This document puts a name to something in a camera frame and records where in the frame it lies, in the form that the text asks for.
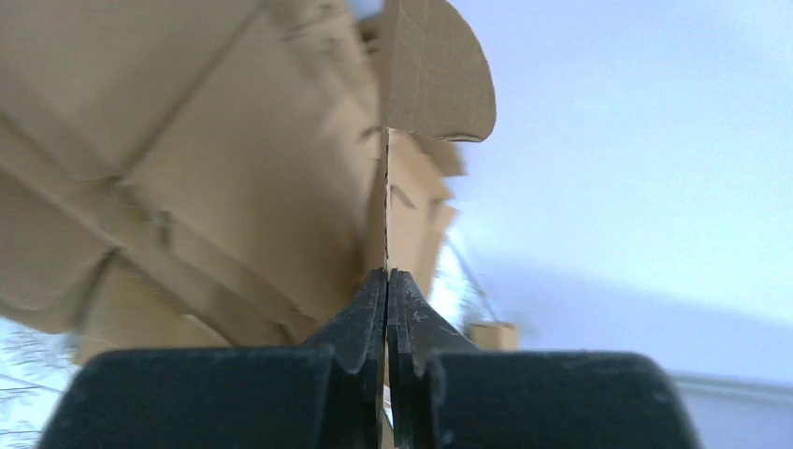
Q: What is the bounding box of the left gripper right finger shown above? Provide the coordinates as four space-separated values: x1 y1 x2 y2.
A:
386 268 477 448

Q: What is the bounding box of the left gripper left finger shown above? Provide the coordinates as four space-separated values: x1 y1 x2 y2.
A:
304 269 387 448

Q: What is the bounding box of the brown cardboard box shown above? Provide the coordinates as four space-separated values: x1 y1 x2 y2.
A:
358 1 497 271

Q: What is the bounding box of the stack of flat cardboard blanks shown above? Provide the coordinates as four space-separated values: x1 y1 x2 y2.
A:
1 1 379 363

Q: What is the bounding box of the floral patterned table mat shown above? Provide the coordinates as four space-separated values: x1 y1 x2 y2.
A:
1 318 79 448

